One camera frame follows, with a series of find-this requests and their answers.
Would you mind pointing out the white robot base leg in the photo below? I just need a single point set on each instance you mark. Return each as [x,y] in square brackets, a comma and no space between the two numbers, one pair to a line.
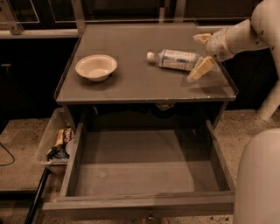
[271,103]

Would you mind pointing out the snack bag in bin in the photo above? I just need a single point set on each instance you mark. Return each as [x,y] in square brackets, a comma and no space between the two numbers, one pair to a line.
[59,149]

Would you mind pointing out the blue plastic water bottle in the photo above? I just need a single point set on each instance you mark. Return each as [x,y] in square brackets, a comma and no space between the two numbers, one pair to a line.
[173,59]

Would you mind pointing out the open grey top drawer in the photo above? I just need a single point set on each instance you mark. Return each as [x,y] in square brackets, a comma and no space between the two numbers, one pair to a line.
[144,173]

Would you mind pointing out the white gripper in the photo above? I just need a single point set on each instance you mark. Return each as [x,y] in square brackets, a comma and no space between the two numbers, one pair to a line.
[218,45]

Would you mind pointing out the clear plastic storage bin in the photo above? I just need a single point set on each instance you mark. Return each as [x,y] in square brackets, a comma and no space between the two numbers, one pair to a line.
[57,122]

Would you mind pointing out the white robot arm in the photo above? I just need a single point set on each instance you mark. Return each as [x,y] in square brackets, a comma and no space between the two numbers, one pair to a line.
[257,196]

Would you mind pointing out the metal railing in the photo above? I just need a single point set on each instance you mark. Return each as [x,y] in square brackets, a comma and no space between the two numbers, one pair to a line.
[43,19]

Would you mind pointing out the grey cabinet with drawer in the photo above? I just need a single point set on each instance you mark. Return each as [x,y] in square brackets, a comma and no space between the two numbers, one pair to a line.
[135,80]

